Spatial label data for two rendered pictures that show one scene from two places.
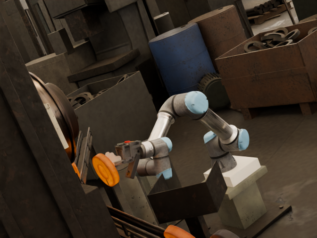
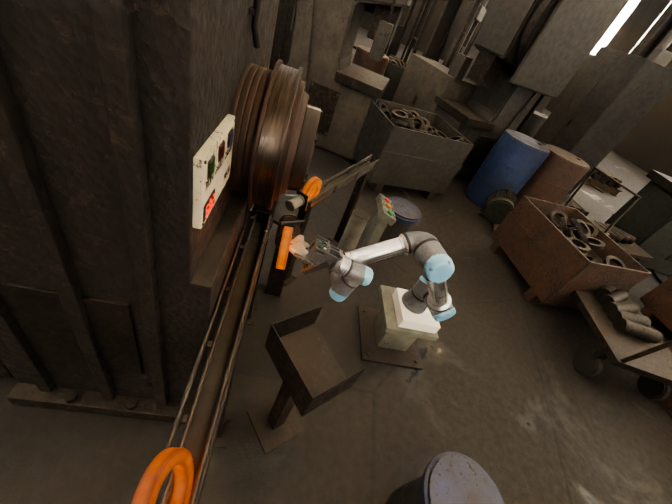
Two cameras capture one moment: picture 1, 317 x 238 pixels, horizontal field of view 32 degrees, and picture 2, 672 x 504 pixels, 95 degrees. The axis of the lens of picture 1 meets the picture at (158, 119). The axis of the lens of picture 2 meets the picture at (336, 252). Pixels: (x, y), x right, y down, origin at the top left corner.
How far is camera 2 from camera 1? 159 cm
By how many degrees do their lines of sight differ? 29
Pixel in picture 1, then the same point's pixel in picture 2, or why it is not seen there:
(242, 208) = (390, 337)
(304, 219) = (414, 395)
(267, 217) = (398, 357)
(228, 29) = (562, 179)
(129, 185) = (351, 230)
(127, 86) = (453, 147)
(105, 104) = (426, 144)
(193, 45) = (527, 164)
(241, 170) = (417, 323)
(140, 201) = (348, 245)
